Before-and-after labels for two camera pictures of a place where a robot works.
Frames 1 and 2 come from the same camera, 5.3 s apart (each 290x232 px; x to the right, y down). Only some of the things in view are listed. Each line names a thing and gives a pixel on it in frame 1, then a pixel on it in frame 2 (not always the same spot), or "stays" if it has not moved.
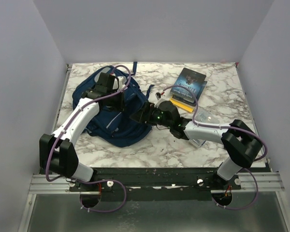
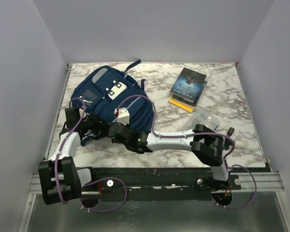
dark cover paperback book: [194, 80] stays
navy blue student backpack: [116, 128] stays
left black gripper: [120, 107] -> [100, 126]
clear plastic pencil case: [203, 116] stays
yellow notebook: [182, 105] stays
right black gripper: [148, 108] -> [126, 126]
